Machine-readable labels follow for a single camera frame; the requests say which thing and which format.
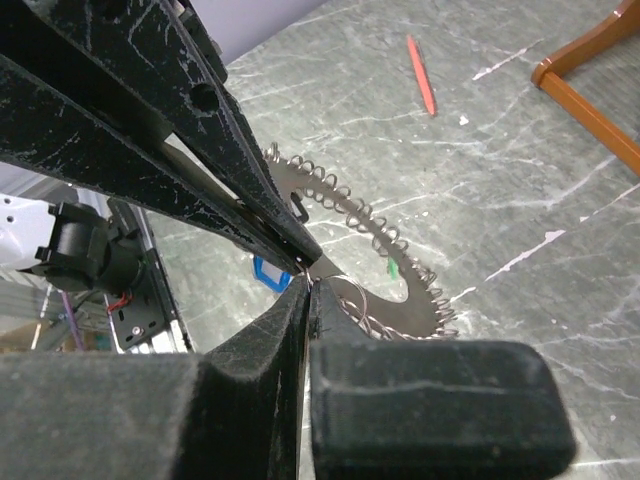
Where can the red pen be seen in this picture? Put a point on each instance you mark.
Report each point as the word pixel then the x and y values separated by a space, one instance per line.
pixel 421 76

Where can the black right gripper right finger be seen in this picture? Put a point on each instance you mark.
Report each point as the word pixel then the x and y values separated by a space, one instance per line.
pixel 436 409

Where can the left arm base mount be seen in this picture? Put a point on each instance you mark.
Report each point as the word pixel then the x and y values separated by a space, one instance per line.
pixel 146 320

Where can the green key tag on disc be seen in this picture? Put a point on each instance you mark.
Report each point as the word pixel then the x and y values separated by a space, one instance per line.
pixel 392 268

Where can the wooden shelf rack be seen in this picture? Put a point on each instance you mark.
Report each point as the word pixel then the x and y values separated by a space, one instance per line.
pixel 595 79

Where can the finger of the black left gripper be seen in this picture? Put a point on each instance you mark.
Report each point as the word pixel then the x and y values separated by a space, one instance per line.
pixel 46 132
pixel 149 77

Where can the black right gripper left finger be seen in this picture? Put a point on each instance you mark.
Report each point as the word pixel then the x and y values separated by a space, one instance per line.
pixel 232 413

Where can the blue key tag on disc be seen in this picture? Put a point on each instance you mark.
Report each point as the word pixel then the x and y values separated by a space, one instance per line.
pixel 269 275

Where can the black key tag on disc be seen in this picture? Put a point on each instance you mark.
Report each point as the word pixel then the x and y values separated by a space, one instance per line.
pixel 298 208

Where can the grey keyring disc with rings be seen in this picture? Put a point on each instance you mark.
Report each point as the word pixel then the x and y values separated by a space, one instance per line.
pixel 423 314

